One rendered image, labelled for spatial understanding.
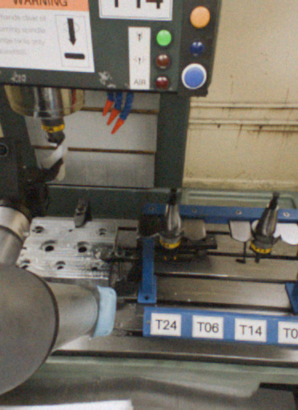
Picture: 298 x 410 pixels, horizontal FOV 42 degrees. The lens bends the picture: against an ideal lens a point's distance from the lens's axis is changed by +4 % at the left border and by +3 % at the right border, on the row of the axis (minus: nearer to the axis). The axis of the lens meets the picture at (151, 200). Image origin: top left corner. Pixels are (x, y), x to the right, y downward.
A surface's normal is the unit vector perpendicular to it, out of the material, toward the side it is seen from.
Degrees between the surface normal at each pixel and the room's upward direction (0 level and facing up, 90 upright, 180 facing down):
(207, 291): 0
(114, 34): 90
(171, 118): 90
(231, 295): 0
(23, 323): 68
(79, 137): 90
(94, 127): 90
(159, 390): 7
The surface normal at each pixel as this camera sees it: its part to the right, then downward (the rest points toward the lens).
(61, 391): -0.11, -0.77
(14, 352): 0.88, 0.22
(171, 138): -0.04, 0.63
